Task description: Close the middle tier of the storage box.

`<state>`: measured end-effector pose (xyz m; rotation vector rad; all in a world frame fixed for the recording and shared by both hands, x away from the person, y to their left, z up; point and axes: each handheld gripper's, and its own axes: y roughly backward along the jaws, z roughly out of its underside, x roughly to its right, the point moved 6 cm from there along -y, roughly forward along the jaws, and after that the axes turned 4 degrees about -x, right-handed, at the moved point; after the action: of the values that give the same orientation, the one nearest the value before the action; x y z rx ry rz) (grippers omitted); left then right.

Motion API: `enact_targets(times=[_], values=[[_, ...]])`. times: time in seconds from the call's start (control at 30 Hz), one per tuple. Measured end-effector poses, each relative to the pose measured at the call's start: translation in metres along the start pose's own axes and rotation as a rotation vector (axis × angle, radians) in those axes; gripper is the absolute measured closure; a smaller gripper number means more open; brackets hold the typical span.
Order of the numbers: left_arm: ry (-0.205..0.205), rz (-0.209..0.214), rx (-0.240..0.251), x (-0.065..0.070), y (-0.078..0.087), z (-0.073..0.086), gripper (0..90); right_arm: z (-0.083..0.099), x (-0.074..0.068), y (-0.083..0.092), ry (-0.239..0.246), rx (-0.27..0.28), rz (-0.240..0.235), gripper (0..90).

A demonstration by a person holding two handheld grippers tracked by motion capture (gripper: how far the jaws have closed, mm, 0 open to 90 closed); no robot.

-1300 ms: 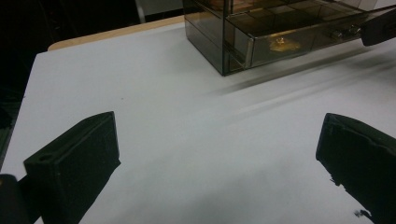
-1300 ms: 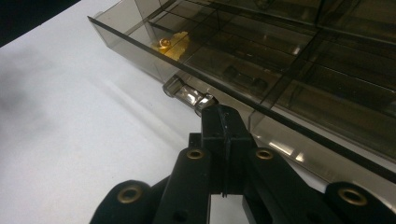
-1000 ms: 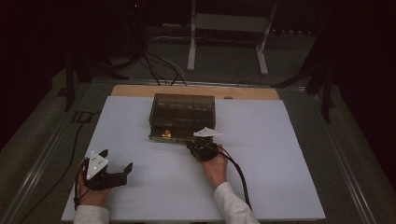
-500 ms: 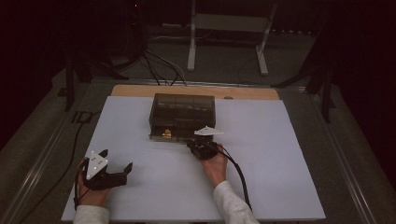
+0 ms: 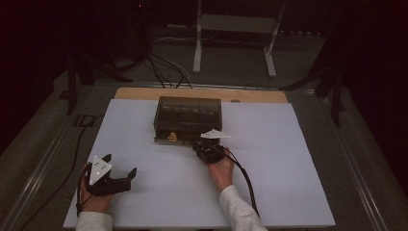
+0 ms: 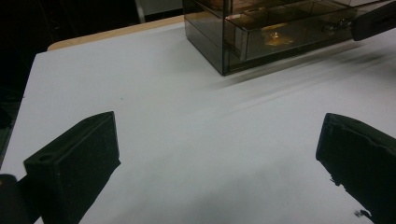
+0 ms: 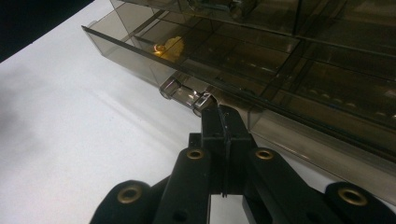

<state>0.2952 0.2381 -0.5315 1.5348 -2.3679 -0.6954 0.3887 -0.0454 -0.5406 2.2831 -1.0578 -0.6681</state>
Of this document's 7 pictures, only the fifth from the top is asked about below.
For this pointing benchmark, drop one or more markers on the smoky clear drawer organizer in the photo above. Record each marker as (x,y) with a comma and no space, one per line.
(187,112)

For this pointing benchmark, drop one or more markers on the white table sheet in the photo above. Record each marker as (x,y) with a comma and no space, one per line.
(272,166)

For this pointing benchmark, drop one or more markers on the person's right hand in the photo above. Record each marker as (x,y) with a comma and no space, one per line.
(221,174)

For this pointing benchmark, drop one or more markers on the person's left hand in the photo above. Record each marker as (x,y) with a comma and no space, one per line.
(96,202)

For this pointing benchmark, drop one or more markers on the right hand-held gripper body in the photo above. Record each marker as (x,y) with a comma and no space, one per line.
(213,134)

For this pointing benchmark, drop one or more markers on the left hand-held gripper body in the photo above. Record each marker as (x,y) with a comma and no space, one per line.
(99,170)

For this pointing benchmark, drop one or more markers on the white metal stand frame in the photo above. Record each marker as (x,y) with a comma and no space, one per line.
(237,24)

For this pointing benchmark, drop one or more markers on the black floor stand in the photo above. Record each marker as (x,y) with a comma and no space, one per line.
(336,96)
(72,89)

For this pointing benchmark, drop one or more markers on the metal floor rail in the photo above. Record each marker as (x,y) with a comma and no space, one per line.
(41,166)
(352,166)

